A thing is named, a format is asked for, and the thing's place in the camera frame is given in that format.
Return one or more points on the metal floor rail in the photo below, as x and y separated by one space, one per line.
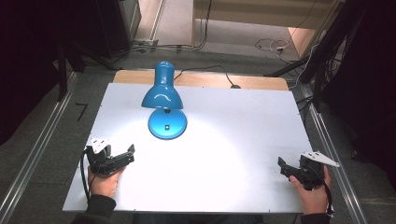
337 161
34 149

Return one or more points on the blue desk lamp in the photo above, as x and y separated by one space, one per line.
162 95

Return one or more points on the person's right hand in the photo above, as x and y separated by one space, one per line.
313 199

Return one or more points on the person's left hand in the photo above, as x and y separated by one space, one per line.
104 183

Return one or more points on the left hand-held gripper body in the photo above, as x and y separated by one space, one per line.
101 157

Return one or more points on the black metal stand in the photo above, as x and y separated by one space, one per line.
62 71
314 59

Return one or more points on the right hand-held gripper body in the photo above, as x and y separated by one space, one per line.
311 172

